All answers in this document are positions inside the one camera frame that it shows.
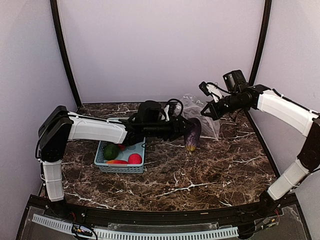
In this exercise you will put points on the black motor box left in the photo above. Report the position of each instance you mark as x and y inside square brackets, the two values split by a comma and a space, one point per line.
[148, 112]

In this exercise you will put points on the black enclosure frame post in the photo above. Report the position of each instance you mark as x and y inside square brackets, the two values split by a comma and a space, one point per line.
[63, 52]
[261, 41]

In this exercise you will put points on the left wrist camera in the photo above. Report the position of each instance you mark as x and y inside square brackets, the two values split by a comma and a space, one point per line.
[170, 108]

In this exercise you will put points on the black motor box right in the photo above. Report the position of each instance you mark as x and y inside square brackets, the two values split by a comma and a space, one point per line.
[235, 81]

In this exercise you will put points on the black front rail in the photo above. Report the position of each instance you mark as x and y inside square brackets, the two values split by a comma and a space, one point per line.
[244, 216]

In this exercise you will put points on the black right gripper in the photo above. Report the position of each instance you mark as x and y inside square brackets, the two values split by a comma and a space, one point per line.
[216, 113]

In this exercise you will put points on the orange red chili pepper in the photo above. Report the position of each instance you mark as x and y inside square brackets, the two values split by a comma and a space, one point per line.
[116, 162]

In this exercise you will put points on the black enclosure frame post left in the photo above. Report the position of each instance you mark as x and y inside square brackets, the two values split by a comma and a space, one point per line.
[63, 52]

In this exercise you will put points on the black motor box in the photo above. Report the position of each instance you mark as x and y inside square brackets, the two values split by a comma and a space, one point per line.
[235, 81]
[148, 112]

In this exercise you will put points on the clear zip top bag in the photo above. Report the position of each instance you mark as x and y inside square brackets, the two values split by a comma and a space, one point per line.
[192, 107]

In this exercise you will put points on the black enclosure frame post right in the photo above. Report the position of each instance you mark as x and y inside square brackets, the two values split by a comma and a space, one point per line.
[261, 41]

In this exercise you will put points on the red lychee bunch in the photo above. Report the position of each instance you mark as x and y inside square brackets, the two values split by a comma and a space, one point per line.
[121, 147]

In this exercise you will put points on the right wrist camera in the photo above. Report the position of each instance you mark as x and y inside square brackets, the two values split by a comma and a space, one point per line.
[211, 89]

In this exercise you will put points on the blue perforated plastic basket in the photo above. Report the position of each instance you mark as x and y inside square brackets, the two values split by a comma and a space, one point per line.
[120, 165]

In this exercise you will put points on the purple eggplant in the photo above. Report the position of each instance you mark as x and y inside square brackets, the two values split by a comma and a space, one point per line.
[192, 136]

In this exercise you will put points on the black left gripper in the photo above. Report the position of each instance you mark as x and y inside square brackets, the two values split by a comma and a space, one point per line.
[177, 131]

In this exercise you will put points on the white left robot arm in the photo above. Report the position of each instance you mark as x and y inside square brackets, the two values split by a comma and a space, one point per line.
[59, 128]

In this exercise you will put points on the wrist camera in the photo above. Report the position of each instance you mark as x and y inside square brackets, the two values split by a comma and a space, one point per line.
[170, 108]
[211, 89]

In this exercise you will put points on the red apple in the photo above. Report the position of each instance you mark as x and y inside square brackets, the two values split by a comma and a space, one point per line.
[135, 159]

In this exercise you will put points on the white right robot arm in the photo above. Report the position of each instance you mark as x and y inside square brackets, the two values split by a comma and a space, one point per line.
[304, 121]

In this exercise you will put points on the white slotted cable duct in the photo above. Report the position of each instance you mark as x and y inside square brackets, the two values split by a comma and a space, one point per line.
[128, 232]

